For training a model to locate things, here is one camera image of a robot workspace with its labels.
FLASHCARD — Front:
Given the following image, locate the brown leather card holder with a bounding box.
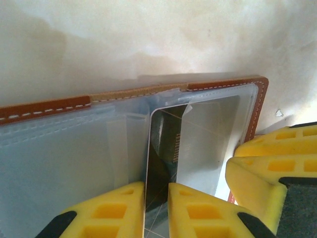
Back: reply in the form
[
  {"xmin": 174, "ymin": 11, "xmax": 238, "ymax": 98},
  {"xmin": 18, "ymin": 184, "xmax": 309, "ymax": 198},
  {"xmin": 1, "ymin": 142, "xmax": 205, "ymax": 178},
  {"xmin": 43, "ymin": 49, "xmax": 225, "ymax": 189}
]
[{"xmin": 0, "ymin": 75, "xmax": 270, "ymax": 238}]

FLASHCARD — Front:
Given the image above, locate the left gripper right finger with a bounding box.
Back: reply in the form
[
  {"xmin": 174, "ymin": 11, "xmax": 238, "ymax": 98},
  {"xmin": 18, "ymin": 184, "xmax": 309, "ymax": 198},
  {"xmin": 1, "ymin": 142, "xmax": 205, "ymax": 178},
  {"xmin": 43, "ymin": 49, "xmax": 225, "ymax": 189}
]
[{"xmin": 167, "ymin": 182, "xmax": 278, "ymax": 238}]

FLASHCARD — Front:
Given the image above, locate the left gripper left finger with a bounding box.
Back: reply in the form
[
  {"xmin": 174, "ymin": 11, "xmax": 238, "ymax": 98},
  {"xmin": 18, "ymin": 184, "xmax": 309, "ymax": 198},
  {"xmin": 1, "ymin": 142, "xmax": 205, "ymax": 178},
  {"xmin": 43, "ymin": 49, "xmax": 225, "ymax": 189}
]
[{"xmin": 34, "ymin": 180, "xmax": 146, "ymax": 238}]

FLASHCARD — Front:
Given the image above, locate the shiny silver card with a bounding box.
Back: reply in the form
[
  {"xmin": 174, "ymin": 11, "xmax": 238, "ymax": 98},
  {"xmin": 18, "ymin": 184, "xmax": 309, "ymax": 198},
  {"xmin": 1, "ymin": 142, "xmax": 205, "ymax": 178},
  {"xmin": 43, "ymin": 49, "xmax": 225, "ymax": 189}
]
[{"xmin": 143, "ymin": 95, "xmax": 242, "ymax": 238}]

